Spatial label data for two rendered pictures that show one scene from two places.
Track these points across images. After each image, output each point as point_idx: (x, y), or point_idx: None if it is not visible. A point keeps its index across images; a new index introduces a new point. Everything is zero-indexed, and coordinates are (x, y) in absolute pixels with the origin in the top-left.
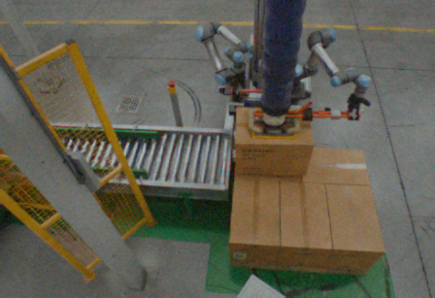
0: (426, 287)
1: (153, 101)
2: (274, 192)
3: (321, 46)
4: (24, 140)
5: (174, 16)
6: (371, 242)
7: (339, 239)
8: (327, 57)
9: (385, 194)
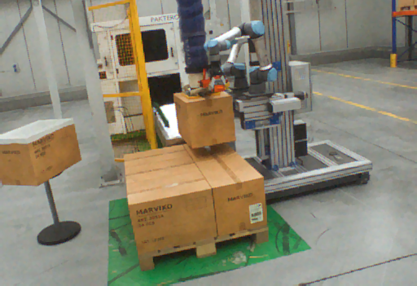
0: None
1: None
2: (176, 156)
3: (239, 31)
4: (73, 6)
5: (400, 112)
6: (138, 197)
7: (137, 184)
8: (225, 33)
9: (269, 273)
